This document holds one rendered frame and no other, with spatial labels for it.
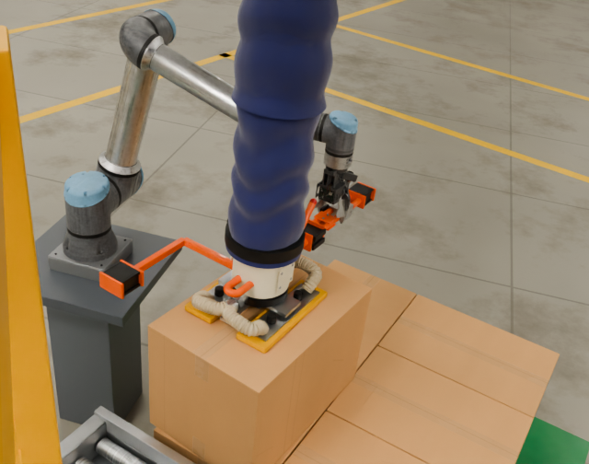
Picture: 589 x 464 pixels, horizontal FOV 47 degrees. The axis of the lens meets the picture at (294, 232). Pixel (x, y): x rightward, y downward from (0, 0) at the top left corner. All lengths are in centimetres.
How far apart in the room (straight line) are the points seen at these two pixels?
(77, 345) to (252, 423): 101
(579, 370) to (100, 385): 229
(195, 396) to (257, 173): 68
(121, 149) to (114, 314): 57
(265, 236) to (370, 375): 87
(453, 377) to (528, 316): 144
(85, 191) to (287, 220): 83
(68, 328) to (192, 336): 82
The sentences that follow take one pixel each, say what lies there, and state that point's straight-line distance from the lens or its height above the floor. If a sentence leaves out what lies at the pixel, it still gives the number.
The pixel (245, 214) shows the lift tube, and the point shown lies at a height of 130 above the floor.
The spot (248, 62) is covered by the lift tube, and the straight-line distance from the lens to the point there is 162.
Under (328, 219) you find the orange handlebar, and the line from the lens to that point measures 224.
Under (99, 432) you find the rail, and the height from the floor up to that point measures 58.
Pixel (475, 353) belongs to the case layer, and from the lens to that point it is 271.
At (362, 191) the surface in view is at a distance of 242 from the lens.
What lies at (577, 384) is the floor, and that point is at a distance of 364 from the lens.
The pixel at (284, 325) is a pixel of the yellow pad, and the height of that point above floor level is 96.
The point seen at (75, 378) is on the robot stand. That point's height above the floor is 26.
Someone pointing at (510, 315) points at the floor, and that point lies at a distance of 391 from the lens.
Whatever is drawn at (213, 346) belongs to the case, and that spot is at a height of 94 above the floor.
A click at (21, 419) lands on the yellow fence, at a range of 61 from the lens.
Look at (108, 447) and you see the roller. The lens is 222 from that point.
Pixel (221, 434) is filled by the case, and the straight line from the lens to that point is 203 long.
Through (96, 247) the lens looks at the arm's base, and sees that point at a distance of 247.
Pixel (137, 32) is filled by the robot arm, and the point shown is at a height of 162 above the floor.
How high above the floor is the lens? 224
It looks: 32 degrees down
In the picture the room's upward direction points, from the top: 7 degrees clockwise
